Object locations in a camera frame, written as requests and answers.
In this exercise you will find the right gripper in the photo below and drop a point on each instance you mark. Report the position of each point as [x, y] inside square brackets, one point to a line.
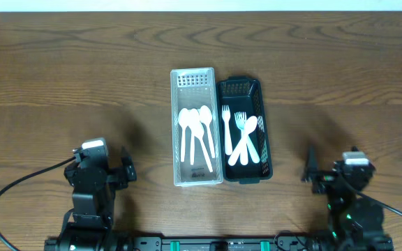
[322, 178]

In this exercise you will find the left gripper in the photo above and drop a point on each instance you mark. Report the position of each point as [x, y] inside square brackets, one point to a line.
[118, 174]

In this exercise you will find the black plastic perforated basket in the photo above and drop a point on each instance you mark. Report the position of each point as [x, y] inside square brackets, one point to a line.
[244, 94]

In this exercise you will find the clear plastic perforated basket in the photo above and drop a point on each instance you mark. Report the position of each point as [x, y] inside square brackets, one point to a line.
[193, 88]

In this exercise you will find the white plastic spoon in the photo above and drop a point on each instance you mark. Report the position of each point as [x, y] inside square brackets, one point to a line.
[183, 122]
[206, 118]
[244, 139]
[193, 115]

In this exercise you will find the white plastic spoon horizontal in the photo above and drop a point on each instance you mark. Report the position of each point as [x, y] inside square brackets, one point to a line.
[198, 132]

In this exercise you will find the white plastic fork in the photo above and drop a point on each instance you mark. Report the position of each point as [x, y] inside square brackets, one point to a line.
[226, 115]
[251, 150]
[240, 119]

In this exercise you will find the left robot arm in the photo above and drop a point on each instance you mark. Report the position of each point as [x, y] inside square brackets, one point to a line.
[88, 225]

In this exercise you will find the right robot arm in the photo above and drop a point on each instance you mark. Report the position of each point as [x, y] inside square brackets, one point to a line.
[354, 222]

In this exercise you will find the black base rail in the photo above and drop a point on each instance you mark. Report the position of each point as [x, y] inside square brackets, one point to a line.
[283, 242]

